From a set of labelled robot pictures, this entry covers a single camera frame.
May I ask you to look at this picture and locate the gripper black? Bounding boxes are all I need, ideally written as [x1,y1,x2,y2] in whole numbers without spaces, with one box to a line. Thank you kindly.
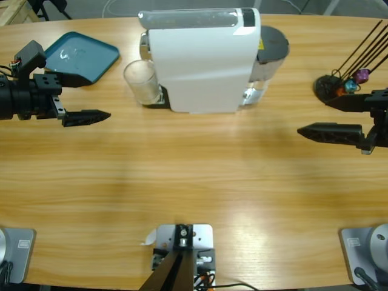
[0,72,112,128]
[296,87,388,156]

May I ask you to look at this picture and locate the clear drinking glass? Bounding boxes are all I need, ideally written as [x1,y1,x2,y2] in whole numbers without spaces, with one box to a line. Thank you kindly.
[122,59,161,105]

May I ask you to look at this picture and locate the white capsule coffee machine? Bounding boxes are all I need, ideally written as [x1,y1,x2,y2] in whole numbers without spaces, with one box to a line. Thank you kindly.
[136,6,291,115]

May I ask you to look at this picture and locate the purple coffee capsule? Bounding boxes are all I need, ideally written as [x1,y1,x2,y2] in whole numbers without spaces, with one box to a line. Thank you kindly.
[354,69,370,84]

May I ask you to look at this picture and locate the black capsule holder with rods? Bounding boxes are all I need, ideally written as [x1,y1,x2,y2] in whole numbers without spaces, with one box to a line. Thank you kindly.
[313,19,388,109]

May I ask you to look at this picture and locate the teal square tray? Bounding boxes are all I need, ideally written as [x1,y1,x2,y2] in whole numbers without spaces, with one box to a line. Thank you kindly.
[42,31,121,86]

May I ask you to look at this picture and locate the light wooden crate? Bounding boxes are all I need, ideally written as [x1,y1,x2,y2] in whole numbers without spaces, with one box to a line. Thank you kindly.
[0,0,40,27]

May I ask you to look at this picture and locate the white mounting block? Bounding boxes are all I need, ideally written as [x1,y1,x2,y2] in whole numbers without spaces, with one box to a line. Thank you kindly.
[139,223,216,291]

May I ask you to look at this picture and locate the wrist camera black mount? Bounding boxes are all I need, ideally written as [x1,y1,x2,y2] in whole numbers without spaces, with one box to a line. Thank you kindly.
[14,40,47,80]

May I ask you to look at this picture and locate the white floor cable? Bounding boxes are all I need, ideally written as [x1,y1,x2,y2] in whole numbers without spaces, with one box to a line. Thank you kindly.
[101,0,146,16]

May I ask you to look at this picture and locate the black chair frame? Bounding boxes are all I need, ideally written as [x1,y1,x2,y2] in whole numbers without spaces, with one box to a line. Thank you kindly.
[28,0,73,21]

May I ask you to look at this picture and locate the grey metal frame leg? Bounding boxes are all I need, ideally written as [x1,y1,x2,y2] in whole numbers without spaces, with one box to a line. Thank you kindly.
[323,0,343,16]

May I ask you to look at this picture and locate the arm grey base plate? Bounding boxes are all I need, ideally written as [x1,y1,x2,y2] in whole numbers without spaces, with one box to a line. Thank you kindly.
[338,223,388,286]
[0,227,37,285]

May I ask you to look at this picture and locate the black base cable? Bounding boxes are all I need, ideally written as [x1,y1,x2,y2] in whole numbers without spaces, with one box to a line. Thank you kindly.
[353,266,380,291]
[0,260,15,286]

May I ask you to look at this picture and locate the black cable at mounting block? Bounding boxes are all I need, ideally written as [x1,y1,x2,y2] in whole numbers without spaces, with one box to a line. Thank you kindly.
[210,283,260,291]

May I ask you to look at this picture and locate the black camera post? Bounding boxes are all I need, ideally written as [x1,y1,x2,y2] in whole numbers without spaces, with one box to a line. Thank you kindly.
[141,224,195,291]

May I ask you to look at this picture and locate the orange and white wire bundle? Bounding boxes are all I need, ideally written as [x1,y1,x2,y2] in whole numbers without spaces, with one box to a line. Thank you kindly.
[193,270,216,287]

